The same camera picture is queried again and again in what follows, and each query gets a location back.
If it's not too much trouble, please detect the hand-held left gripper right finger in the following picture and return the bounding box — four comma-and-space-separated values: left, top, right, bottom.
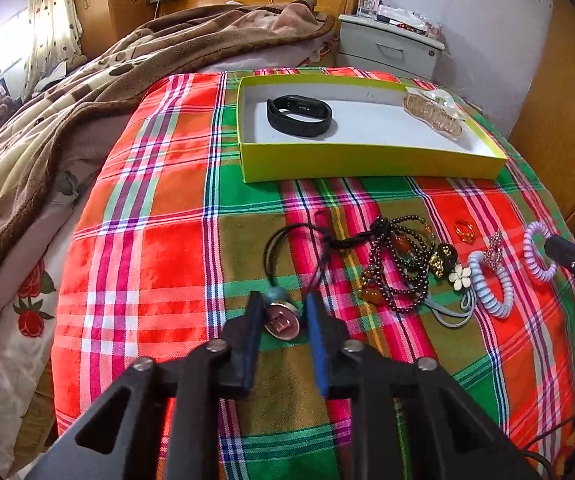
305, 290, 543, 480

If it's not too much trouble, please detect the red green plaid cloth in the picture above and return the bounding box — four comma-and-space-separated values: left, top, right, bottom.
52, 67, 575, 480

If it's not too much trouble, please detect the purple spiral hair tie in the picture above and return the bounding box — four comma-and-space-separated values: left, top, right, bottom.
522, 220, 561, 282

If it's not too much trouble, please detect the grey hair tie white flower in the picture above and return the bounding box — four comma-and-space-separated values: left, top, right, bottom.
416, 262, 479, 332

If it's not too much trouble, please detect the dotted cream curtain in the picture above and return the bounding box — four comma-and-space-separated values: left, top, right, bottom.
22, 0, 86, 102

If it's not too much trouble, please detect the pearly white hair clip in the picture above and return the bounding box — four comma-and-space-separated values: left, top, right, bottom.
407, 86, 471, 126

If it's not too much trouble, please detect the white floral bed sheet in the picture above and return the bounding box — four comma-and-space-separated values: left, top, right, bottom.
0, 170, 106, 468

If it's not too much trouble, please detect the orange gold ring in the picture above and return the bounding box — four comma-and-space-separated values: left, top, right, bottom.
453, 217, 476, 244

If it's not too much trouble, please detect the wooden wardrobe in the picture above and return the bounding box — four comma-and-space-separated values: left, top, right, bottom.
70, 0, 169, 59

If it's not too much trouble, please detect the heap of small packets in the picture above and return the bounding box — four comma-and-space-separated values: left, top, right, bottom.
377, 4, 443, 39

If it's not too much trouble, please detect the brown fleece blanket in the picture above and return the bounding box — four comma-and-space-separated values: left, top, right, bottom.
0, 1, 339, 333

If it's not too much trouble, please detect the yellow cardboard box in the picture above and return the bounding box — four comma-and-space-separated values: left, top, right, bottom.
236, 74, 508, 184

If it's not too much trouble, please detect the beige hair claw clip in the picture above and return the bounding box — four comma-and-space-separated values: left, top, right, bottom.
401, 91, 464, 138

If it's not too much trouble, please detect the blue spiral hair tie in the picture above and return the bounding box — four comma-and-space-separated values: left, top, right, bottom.
467, 251, 516, 319

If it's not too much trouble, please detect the dark beaded bracelet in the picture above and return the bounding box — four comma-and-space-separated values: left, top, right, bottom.
327, 214, 439, 314

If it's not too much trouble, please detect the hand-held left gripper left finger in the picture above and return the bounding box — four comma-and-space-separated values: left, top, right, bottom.
25, 290, 268, 480

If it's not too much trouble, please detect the black fitness band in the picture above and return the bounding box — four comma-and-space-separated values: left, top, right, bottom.
266, 95, 339, 139

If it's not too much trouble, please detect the rhinestone hair clip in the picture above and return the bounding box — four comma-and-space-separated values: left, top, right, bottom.
482, 229, 509, 272

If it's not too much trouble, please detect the grey nightstand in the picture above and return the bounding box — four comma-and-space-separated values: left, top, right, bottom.
336, 12, 446, 84

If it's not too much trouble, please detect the wooden door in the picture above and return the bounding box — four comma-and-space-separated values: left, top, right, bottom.
510, 0, 575, 236

